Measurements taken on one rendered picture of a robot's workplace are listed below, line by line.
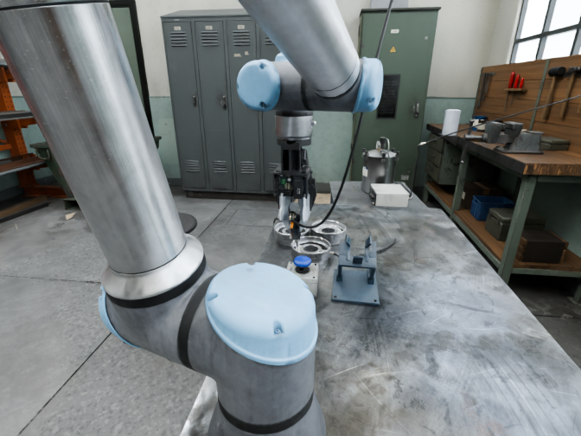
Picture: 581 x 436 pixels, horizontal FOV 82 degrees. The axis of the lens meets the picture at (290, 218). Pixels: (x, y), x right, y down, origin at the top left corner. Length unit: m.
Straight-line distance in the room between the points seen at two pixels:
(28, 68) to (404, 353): 0.61
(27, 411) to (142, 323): 1.50
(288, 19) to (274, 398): 0.36
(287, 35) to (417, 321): 0.56
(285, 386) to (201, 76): 3.57
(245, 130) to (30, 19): 3.42
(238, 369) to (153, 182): 0.20
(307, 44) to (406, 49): 3.40
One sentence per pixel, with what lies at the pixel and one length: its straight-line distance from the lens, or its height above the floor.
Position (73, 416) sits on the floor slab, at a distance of 1.78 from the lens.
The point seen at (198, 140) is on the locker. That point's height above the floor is 0.68.
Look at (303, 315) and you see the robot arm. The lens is 0.35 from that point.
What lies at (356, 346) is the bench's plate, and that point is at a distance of 0.64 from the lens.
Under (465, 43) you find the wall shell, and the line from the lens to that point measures 4.27.
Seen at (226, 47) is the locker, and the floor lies 1.59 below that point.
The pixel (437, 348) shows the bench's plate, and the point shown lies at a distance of 0.68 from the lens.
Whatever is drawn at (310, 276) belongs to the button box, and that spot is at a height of 0.85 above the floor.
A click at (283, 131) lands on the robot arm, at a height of 1.15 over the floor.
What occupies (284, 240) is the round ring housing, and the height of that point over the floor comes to 0.82.
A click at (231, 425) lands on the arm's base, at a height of 0.88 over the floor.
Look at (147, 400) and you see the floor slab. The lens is 1.71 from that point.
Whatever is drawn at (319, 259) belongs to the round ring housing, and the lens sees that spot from 0.85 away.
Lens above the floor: 1.23
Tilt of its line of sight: 22 degrees down
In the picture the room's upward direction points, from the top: straight up
